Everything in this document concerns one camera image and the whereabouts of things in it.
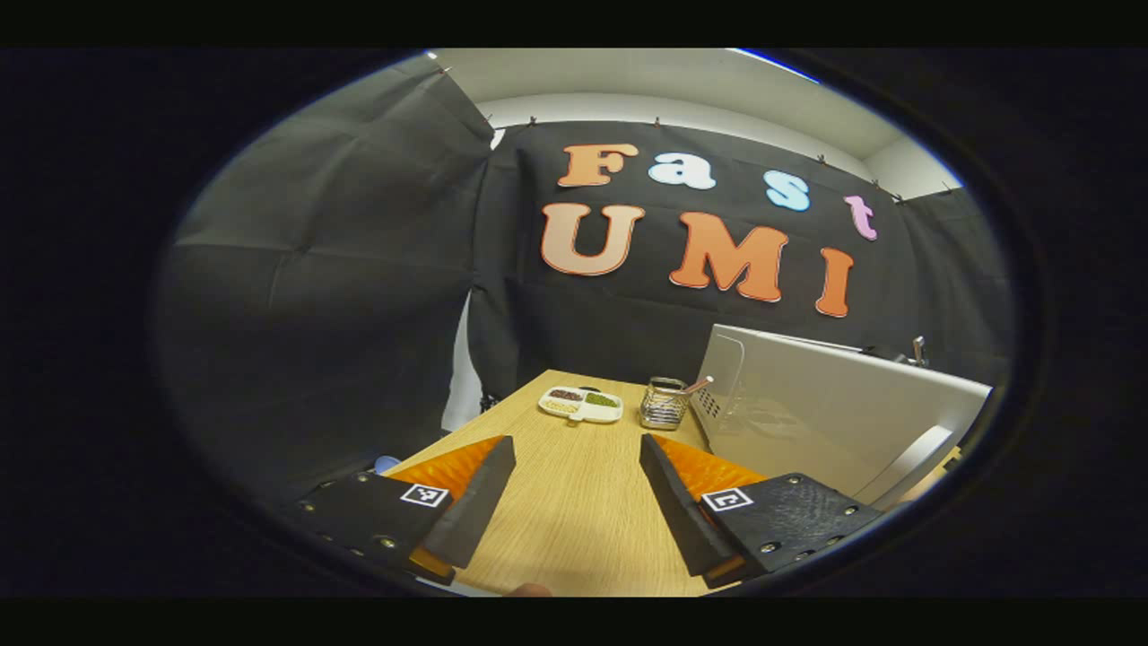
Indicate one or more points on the white microwave oven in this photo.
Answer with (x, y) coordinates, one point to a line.
(852, 404)

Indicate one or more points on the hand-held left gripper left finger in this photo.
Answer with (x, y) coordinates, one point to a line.
(480, 511)

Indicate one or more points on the ceiling light panel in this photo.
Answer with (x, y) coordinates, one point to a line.
(776, 65)

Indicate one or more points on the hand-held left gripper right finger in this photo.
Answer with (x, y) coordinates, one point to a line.
(673, 511)

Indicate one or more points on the black backdrop cloth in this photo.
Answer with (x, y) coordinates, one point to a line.
(314, 269)

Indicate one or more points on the white divided snack dish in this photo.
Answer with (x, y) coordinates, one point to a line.
(581, 404)

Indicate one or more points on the blue round object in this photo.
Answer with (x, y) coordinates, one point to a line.
(387, 464)

